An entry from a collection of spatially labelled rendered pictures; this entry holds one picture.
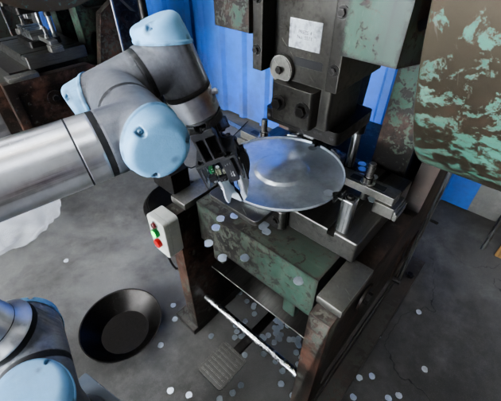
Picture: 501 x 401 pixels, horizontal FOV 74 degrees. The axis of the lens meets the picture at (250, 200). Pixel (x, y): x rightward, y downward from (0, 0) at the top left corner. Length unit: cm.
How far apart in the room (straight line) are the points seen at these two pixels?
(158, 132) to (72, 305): 133
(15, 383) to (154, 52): 54
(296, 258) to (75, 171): 53
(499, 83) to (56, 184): 38
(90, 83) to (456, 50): 40
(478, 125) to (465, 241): 166
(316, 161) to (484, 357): 106
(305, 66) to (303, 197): 26
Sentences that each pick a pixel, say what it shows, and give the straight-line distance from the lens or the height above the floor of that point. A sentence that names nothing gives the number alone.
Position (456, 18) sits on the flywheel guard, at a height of 119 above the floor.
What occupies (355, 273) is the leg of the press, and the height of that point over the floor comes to 64.
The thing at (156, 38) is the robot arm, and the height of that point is 111.
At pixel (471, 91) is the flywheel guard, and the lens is 31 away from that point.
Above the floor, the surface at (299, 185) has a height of 78.
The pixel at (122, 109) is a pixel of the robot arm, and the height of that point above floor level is 108.
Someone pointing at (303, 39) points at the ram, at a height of 106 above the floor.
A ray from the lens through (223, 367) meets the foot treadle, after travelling 117.
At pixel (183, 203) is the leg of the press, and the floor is 64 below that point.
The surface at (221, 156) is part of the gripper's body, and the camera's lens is 56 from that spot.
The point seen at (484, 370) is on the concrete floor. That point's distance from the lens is 158.
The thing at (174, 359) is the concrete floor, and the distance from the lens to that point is 138.
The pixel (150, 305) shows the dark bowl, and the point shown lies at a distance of 146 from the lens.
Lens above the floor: 124
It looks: 41 degrees down
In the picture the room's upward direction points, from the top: straight up
